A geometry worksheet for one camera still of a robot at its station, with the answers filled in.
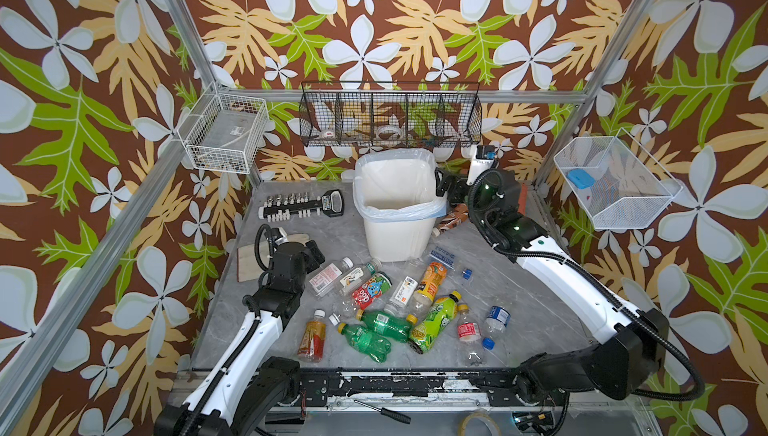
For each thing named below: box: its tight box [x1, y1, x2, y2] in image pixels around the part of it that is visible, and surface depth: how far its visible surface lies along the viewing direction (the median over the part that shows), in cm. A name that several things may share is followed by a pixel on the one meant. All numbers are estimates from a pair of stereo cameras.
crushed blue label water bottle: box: [430, 246, 473, 280], surface depth 95 cm
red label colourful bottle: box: [342, 271, 393, 312], surface depth 88 cm
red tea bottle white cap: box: [297, 309, 327, 363], surface depth 79 cm
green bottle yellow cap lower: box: [337, 323, 392, 363], surface depth 80 cm
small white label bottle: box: [383, 275, 420, 317], surface depth 88 cm
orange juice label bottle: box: [410, 262, 448, 317], surface depth 88 cm
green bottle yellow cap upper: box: [355, 309, 413, 343], surface depth 82 cm
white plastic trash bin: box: [353, 149, 448, 262], surface depth 90 cm
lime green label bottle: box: [409, 290, 462, 355], surface depth 82 cm
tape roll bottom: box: [458, 410, 501, 436], surface depth 68 cm
